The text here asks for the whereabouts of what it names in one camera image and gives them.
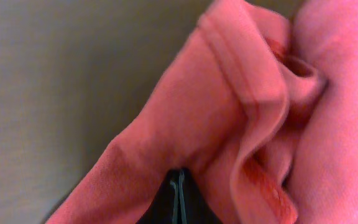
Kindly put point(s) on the red t-shirt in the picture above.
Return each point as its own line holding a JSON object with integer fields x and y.
{"x": 261, "y": 110}

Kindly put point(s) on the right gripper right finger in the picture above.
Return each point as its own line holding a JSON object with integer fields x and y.
{"x": 193, "y": 207}

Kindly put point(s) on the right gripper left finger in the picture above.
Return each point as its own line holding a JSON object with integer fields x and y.
{"x": 165, "y": 205}

